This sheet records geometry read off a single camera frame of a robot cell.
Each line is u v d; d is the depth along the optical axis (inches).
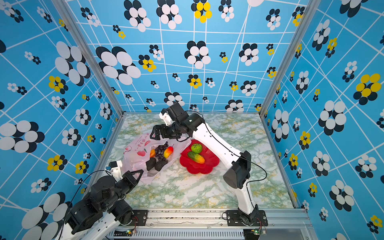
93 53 34.1
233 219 28.5
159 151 36.3
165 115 26.8
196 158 35.8
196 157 35.8
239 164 18.2
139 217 29.0
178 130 24.3
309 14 27.4
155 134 24.9
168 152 37.0
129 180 23.1
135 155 31.7
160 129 25.3
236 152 19.2
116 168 24.7
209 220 29.1
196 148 36.7
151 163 34.6
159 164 34.1
